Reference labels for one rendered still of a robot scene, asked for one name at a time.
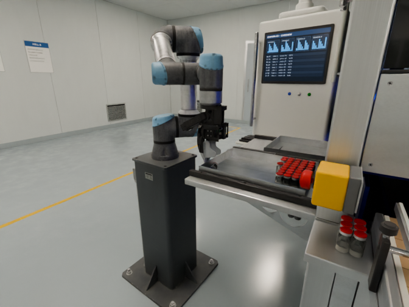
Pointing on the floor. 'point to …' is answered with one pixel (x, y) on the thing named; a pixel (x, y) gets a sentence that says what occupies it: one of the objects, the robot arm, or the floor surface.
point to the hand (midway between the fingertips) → (205, 159)
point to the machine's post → (351, 115)
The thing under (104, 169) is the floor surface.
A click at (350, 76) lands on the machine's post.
